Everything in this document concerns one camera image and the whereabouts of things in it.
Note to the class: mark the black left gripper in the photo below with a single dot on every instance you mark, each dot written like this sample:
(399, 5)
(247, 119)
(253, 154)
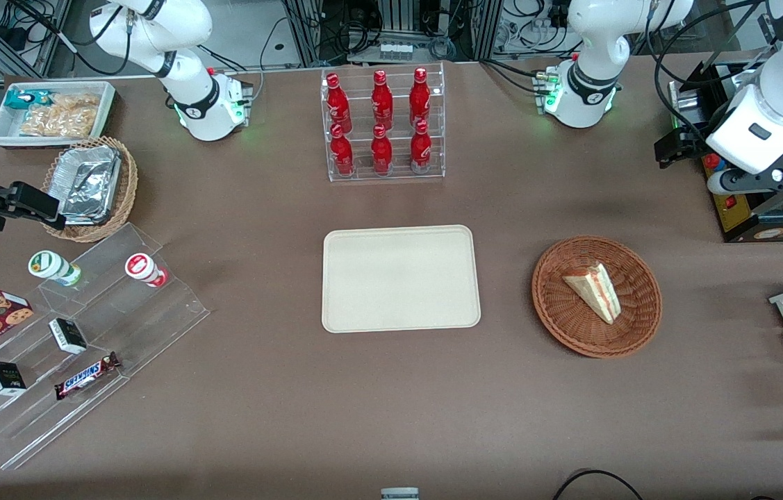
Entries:
(692, 141)

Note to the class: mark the clear acrylic stepped stand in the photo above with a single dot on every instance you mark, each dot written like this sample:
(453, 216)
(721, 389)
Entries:
(148, 326)

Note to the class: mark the red soda bottle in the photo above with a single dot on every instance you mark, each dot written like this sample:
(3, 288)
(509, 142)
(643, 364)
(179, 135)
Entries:
(342, 156)
(338, 104)
(419, 101)
(421, 151)
(382, 104)
(381, 154)

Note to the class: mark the Snickers chocolate bar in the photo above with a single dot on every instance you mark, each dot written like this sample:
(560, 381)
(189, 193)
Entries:
(87, 375)

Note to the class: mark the clear acrylic bottle rack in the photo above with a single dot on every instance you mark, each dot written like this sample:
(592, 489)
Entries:
(401, 104)

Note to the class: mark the red lidded yogurt cup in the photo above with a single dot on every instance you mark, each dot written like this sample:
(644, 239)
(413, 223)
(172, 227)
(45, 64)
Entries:
(142, 268)

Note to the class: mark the triangular sandwich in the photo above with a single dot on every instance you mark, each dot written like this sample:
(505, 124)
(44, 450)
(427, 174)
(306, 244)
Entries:
(599, 292)

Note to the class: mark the green lidded yogurt cup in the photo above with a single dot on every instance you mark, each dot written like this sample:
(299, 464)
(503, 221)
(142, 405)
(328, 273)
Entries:
(51, 267)

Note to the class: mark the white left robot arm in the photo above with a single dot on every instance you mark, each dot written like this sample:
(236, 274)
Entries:
(589, 28)

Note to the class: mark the teal snack packet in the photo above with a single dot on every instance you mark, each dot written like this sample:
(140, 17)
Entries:
(23, 98)

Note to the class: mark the light tan wicker basket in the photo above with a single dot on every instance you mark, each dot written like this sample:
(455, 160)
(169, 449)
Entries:
(128, 180)

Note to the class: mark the white rectangular snack bin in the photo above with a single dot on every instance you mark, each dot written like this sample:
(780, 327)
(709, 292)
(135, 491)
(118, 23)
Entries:
(5, 128)

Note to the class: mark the small grey device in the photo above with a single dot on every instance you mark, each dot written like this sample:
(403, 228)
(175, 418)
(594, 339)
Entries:
(399, 494)

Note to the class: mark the clear bag of crackers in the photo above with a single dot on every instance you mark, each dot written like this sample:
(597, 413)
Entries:
(61, 119)

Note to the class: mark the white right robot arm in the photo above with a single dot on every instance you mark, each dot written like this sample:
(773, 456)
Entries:
(155, 28)

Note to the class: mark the small black white box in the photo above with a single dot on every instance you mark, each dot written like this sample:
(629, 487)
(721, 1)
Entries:
(68, 336)
(4, 378)

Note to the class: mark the stacked aluminium foil trays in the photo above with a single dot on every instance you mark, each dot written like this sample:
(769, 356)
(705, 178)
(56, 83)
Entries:
(89, 184)

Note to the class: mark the beige rectangular tray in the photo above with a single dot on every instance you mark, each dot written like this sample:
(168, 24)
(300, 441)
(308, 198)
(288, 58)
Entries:
(401, 278)

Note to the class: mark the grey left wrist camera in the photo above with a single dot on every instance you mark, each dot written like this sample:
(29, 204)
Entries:
(745, 182)

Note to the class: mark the round brown wicker basket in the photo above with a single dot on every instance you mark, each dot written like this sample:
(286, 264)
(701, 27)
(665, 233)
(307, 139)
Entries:
(572, 326)

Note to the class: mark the white power strip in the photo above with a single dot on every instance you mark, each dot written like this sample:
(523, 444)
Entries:
(396, 51)

